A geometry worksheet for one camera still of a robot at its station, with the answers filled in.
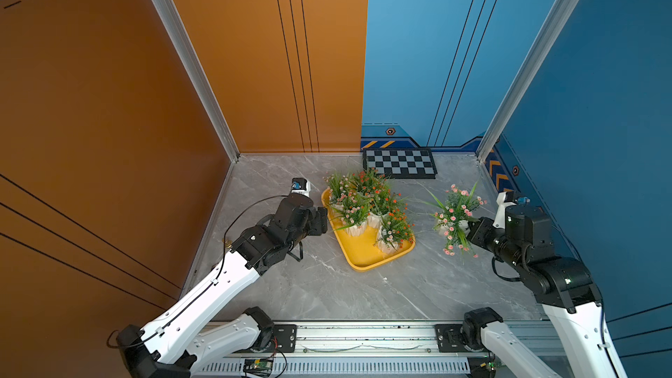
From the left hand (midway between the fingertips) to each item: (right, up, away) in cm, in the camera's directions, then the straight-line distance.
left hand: (319, 207), depth 73 cm
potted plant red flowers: (+6, +3, +15) cm, 17 cm away
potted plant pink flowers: (+32, -2, -13) cm, 35 cm away
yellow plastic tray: (+13, -17, +16) cm, 27 cm away
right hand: (+39, -3, -6) cm, 40 cm away
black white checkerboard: (+32, +15, +39) cm, 53 cm away
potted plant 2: (+22, -8, +6) cm, 25 cm away
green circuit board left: (-16, -44, -2) cm, 47 cm away
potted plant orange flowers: (+10, -2, +7) cm, 12 cm away
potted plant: (+16, +5, +15) cm, 23 cm away
